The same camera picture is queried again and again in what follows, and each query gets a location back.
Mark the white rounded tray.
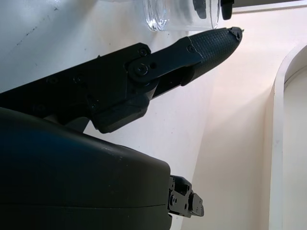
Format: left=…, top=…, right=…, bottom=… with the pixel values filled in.
left=272, top=45, right=307, bottom=230

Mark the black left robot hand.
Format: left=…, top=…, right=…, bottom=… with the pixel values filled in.
left=222, top=0, right=235, bottom=21

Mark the clear glass cup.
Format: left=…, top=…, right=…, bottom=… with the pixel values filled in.
left=143, top=0, right=221, bottom=33

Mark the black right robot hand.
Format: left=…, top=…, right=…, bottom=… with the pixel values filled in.
left=0, top=26, right=245, bottom=230

